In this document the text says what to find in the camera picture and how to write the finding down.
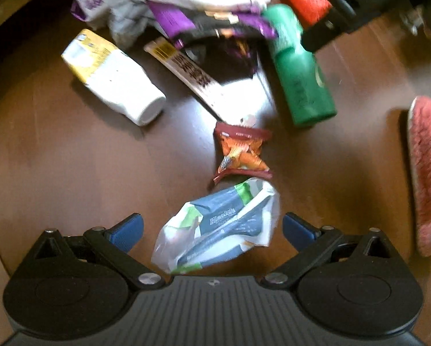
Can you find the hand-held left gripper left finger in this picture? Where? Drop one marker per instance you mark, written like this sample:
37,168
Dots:
127,232

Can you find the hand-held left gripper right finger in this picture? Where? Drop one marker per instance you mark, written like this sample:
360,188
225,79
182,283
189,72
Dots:
298,230

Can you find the pink sponge cloth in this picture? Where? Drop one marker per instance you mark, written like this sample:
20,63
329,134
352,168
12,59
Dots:
429,173

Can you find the white yellow plastic bottle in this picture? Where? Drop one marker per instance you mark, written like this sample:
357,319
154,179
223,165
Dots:
118,79

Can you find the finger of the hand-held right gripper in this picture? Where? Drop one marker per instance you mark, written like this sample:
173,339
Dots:
345,14

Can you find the crumpled grey tissue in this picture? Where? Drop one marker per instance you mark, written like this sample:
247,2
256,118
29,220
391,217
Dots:
127,21

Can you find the long brown yellow stick packet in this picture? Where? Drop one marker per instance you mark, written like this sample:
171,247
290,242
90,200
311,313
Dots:
186,68

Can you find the purple foil snack wrapper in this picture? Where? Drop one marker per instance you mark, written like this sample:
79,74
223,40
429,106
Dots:
186,25

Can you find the green cylindrical bottle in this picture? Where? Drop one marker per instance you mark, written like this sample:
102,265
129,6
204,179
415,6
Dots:
302,79

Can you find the red orange snack packet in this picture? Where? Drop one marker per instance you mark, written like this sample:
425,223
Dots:
242,151

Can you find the white blue plastic package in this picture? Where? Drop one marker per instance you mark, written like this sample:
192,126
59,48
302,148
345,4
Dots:
222,227

